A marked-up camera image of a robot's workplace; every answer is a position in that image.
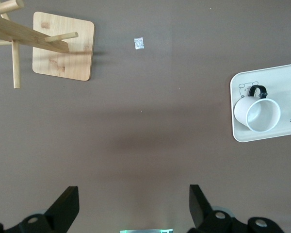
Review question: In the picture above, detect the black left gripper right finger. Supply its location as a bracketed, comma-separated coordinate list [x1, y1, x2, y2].
[188, 184, 286, 233]

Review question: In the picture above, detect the white cup with black handle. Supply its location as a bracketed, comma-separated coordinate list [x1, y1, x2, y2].
[233, 85, 281, 133]

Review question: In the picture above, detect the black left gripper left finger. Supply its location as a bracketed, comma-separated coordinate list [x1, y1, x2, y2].
[0, 186, 80, 233]

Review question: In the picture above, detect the cream tray with rabbit print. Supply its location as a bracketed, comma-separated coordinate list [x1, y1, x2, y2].
[230, 62, 291, 143]

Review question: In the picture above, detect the wooden mug tree stand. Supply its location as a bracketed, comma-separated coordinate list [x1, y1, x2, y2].
[0, 0, 96, 89]

